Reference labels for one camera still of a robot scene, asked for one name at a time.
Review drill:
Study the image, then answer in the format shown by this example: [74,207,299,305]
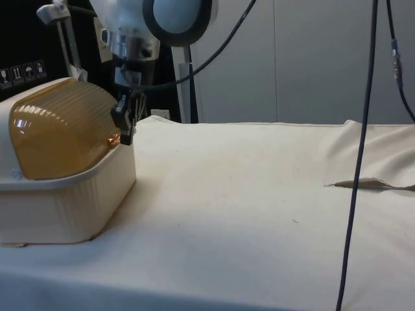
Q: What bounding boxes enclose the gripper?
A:
[111,37,160,145]

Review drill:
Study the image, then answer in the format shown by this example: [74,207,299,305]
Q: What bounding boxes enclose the rounded box lid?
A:
[0,76,123,182]

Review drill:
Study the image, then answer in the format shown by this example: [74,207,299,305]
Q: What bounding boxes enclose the silver metal clamp stand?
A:
[36,2,88,82]

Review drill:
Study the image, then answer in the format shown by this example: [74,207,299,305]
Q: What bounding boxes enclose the pale locker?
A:
[274,0,415,125]
[171,0,276,124]

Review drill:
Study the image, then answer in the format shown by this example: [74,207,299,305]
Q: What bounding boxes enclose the cream box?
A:
[0,142,137,248]

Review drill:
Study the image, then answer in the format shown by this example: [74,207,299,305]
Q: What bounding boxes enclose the black cabinet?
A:
[0,0,182,124]

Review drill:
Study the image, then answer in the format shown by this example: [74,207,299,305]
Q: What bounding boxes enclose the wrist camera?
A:
[93,16,130,62]

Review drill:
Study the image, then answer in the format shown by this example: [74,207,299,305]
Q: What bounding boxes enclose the black cable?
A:
[139,0,257,90]
[385,0,415,124]
[335,0,380,311]

